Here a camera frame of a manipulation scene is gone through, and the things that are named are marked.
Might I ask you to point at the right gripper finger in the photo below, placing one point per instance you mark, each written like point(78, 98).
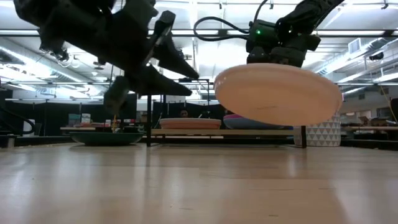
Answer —
point(287, 59)
point(258, 59)

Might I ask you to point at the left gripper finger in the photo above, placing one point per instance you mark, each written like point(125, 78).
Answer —
point(155, 84)
point(174, 62)

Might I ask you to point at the cream plate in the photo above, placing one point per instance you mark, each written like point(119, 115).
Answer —
point(276, 93)

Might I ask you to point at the terracotta plate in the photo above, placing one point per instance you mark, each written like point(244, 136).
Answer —
point(189, 124)

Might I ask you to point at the magenta plate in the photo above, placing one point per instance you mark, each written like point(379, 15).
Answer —
point(233, 116)

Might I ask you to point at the dark teal plate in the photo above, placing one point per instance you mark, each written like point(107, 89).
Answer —
point(105, 139)

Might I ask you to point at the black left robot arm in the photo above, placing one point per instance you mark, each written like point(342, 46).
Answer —
point(77, 25)

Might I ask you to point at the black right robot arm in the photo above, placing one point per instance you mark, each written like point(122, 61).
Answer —
point(304, 12)

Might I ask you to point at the black monitor panel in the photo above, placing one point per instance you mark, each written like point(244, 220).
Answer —
point(132, 109)

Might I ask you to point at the person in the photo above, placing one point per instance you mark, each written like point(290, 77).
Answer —
point(184, 113)

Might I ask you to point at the black partition panels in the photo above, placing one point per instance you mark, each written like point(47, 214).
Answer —
point(199, 109)

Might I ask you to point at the ceiling air vent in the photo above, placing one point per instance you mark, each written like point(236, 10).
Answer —
point(354, 46)

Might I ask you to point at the blue plate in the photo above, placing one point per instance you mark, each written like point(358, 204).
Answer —
point(239, 125)

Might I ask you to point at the black ceiling-mounted equipment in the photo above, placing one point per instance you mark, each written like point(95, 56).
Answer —
point(62, 56)

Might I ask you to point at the white box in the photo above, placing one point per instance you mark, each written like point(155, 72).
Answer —
point(86, 119)

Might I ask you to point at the white triangle-pattern plant pot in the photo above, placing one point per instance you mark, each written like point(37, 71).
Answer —
point(320, 135)

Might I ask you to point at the teal box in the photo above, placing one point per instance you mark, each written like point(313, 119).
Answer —
point(74, 119)

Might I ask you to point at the background wooden table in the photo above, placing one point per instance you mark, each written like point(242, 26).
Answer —
point(77, 128)

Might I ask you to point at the cluttered background desk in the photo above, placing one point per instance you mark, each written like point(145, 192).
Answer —
point(373, 128)

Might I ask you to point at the black curved railing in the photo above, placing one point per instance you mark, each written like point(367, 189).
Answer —
point(33, 128)

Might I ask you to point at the black ceiling camera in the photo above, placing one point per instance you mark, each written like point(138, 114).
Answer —
point(377, 56)

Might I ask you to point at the black aluminium table frame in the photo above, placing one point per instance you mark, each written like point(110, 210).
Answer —
point(46, 140)

